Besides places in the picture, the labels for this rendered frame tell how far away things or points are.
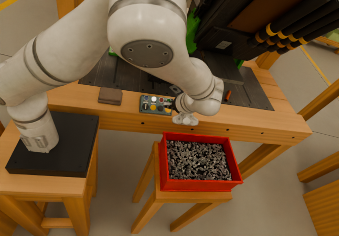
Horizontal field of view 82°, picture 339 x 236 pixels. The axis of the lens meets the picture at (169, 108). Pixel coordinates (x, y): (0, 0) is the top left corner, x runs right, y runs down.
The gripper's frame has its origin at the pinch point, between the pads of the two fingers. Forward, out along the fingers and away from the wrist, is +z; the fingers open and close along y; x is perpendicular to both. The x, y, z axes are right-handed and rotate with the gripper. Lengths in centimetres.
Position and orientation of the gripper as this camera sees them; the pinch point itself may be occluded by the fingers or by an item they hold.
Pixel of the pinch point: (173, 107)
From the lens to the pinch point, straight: 81.1
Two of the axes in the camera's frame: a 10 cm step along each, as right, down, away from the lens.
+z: -2.7, 0.9, 9.6
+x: -0.9, 9.9, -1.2
